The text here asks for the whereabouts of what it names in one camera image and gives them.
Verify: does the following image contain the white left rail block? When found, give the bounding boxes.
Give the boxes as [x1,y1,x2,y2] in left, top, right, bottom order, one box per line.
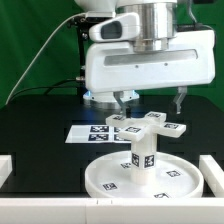
[0,155,12,188]

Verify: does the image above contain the white right rail block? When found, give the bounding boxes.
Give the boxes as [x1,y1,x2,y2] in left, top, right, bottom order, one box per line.
[199,155,224,198]

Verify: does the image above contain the white front rail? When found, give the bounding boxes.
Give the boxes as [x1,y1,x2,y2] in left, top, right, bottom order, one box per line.
[0,198,224,224]

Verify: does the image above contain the black cable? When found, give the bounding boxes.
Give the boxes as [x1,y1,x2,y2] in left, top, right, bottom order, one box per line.
[6,78,87,104]

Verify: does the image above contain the white round table top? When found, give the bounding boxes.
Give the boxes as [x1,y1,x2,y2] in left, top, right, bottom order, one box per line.
[85,151,204,198]

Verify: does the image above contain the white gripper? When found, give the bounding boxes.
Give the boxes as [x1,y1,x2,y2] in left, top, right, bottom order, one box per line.
[86,30,215,118]

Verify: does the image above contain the white cross-shaped table base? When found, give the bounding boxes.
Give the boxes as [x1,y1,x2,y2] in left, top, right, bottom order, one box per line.
[106,111,186,142]

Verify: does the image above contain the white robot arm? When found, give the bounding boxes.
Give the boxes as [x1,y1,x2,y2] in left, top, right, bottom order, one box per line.
[74,0,215,113]

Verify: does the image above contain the white cable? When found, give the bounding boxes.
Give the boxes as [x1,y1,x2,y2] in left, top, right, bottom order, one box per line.
[5,13,87,105]

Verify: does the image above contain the black camera on stand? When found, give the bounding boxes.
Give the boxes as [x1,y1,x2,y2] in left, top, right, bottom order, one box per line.
[67,11,114,82]

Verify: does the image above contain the white rail block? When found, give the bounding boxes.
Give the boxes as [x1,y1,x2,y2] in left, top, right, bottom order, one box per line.
[199,155,224,198]
[0,155,12,188]

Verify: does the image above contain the white sheet with markers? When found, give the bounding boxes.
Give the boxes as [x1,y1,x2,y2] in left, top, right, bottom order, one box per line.
[65,125,129,143]

